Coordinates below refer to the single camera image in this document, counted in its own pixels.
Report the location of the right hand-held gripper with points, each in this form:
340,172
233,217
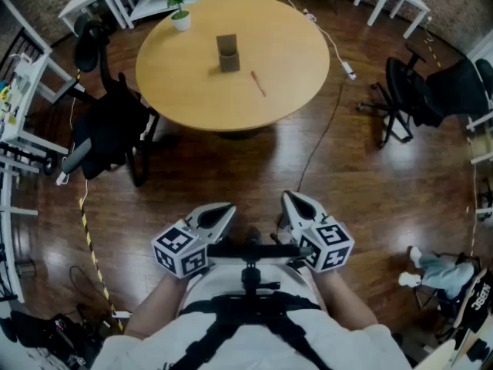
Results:
327,245

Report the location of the white desk with clutter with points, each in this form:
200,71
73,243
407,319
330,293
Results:
23,91

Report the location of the white shelf table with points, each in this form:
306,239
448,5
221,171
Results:
161,2

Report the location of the yellow black floor tape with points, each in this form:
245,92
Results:
92,249

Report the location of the black equipment bag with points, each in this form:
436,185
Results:
46,337

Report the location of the person's left forearm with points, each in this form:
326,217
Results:
158,307

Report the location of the white power strip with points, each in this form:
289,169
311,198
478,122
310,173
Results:
348,70

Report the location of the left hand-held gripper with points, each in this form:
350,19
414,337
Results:
181,245

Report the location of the person's right forearm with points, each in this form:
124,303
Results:
343,303

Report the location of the black office chair grey armrest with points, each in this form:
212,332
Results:
109,125

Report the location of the white power adapter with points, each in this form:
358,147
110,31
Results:
121,315

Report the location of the brown pen holder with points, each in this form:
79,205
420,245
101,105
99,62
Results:
228,54

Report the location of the white metal frame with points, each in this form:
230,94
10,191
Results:
5,206

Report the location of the metal can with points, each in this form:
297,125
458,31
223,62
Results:
26,269

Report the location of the black chest harness with mount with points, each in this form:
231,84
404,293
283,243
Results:
250,307

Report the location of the person's white shirt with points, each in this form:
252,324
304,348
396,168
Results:
346,349

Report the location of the potted green plant white pot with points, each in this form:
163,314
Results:
180,15

